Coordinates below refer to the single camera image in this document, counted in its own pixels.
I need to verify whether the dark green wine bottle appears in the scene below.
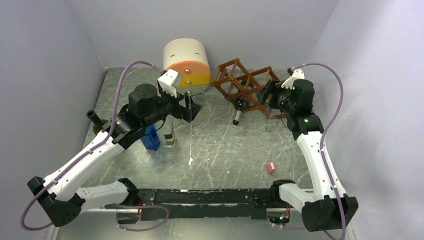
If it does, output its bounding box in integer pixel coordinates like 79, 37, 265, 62
86, 110, 112, 136

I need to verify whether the pink eraser block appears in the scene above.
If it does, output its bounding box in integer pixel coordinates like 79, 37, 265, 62
266, 161, 276, 175

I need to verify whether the clear labelled liquor bottle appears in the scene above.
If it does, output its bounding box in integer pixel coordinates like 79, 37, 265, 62
157, 116, 176, 148

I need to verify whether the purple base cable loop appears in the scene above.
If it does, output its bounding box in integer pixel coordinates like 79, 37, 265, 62
115, 202, 170, 232

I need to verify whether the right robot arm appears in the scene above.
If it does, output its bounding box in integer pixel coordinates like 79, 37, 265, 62
256, 79, 359, 232

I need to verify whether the clear glass bottle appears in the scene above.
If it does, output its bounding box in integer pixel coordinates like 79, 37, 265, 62
265, 108, 274, 133

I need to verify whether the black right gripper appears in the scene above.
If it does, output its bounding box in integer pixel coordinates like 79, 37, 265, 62
255, 78, 296, 115

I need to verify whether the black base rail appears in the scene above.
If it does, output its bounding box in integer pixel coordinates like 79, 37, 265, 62
128, 188, 289, 221

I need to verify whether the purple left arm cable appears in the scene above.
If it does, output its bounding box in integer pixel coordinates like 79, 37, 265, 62
20, 60, 163, 231

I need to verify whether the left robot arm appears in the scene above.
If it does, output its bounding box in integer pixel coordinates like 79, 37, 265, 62
27, 83, 202, 227

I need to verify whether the dark labelled wine bottle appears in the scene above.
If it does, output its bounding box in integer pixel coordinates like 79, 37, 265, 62
232, 79, 255, 126

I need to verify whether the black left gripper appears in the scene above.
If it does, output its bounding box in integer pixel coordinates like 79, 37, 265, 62
142, 85, 203, 128

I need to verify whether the brown wooden wine rack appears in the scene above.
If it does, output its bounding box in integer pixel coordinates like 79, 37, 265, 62
210, 58, 305, 119

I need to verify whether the cream orange drawer cabinet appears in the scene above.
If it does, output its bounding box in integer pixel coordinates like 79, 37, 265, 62
162, 38, 211, 96

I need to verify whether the blue square glass bottle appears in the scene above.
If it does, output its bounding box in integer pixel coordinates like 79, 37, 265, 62
140, 124, 161, 151

